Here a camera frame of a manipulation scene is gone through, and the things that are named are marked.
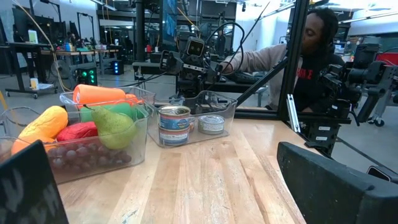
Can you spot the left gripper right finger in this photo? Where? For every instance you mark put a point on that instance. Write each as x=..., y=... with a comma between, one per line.
x=329, y=193

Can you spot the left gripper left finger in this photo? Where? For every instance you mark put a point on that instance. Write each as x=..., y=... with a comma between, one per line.
x=28, y=193

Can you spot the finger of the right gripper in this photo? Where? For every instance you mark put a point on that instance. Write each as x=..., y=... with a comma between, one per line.
x=215, y=72
x=171, y=62

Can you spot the orange fruit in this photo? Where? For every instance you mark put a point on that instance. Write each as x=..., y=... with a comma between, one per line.
x=23, y=146

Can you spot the silver tin can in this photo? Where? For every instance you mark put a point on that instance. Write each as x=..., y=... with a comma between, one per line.
x=192, y=124

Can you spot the blue label tin can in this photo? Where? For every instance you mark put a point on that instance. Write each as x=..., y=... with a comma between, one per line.
x=174, y=119

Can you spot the grey label tin can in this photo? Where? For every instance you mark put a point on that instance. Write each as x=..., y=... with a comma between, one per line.
x=211, y=125

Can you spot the red striped blue tin can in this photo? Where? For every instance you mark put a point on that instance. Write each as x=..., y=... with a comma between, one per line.
x=173, y=137

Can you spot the green plastic bottle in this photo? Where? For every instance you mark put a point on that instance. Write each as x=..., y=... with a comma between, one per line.
x=122, y=109

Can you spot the purple grape bunch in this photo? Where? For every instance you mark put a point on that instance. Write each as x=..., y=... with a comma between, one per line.
x=87, y=155

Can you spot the yellow mango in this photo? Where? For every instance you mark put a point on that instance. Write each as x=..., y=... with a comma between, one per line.
x=45, y=124

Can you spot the orange plastic bottle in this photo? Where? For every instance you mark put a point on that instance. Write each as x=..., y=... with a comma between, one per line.
x=99, y=94

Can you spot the red bell pepper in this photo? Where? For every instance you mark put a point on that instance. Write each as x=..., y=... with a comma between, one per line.
x=77, y=131

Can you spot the green pear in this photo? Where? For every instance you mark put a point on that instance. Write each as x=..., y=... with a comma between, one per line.
x=115, y=129

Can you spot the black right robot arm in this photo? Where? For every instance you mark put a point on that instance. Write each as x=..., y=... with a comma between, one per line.
x=335, y=90

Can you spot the person's hand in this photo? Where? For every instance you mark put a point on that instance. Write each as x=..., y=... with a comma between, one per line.
x=225, y=68

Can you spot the blue hanging banner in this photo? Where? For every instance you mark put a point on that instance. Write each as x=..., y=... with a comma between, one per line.
x=169, y=21

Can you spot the black pillar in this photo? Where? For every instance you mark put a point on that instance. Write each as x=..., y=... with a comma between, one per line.
x=140, y=28

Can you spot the computer tower blue lights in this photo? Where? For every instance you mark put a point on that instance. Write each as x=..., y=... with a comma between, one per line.
x=118, y=67

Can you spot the computer tower green lights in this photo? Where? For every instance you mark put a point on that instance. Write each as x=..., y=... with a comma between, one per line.
x=87, y=76

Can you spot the person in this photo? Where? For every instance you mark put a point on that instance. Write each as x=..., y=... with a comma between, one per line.
x=314, y=40

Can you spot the black wheeled workbench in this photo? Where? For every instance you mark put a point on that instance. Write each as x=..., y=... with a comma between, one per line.
x=25, y=62

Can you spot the silver metal bracket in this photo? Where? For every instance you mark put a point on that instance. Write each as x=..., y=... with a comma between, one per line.
x=293, y=112

